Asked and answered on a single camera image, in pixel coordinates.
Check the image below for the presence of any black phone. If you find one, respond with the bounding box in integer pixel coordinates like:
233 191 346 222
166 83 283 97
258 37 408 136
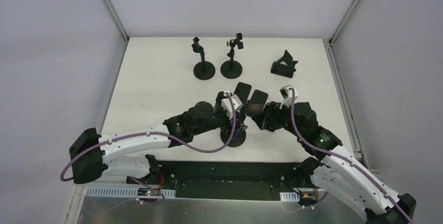
245 103 265 117
249 89 269 108

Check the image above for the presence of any black folding phone stand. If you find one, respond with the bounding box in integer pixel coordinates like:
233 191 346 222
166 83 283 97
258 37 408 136
270 50 298 78

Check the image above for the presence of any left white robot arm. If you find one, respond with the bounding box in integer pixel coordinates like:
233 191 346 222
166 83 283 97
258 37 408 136
60 91 246 185

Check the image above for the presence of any black round-base phone stand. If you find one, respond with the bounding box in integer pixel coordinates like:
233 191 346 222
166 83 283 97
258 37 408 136
191 37 216 80

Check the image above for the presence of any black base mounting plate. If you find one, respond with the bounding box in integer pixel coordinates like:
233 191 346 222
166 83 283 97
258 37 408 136
139 157 320 201

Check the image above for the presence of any left white cable duct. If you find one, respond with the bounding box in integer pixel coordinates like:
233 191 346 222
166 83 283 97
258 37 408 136
86 186 162 199

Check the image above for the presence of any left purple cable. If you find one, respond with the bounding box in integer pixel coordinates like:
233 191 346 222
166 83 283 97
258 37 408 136
60 92 238 205

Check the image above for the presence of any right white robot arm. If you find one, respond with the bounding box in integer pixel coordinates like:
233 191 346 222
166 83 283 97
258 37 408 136
246 102 416 223

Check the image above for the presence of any right white cable duct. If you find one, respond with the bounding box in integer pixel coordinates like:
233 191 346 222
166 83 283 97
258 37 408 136
279 192 300 202

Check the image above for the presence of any white cable duct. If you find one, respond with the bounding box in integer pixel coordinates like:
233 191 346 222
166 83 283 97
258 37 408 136
86 186 162 199
279 192 300 202

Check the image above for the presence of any purple phone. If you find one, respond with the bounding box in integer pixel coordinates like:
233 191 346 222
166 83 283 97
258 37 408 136
234 82 252 104

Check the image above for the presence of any purple cable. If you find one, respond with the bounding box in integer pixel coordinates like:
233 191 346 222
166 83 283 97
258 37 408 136
60 92 238 205
287 87 416 224

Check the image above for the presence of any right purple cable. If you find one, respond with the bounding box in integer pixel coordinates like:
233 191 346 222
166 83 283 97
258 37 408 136
287 87 416 224

